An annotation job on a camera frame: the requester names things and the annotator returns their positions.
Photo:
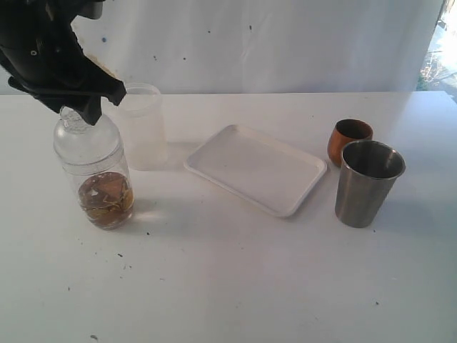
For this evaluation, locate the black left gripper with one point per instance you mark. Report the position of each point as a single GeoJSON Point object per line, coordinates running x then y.
{"type": "Point", "coordinates": [39, 48]}

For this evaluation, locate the clear domed shaker lid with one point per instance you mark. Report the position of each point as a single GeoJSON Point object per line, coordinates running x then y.
{"type": "Point", "coordinates": [79, 144]}

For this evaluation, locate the clear plastic shaker cup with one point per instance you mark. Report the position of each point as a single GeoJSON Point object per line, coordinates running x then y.
{"type": "Point", "coordinates": [77, 175]}

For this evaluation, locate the brown almonds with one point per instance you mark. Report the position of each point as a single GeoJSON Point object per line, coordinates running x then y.
{"type": "Point", "coordinates": [107, 199]}

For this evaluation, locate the brown wooden cup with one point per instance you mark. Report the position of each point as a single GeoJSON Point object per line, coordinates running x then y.
{"type": "Point", "coordinates": [344, 132]}

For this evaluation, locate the stainless steel cup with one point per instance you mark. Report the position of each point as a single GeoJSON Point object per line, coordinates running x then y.
{"type": "Point", "coordinates": [369, 169]}

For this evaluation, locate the translucent plastic container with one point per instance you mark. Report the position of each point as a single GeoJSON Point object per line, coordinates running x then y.
{"type": "Point", "coordinates": [141, 124]}

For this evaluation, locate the white rectangular tray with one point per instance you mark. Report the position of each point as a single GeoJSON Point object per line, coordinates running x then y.
{"type": "Point", "coordinates": [272, 175]}

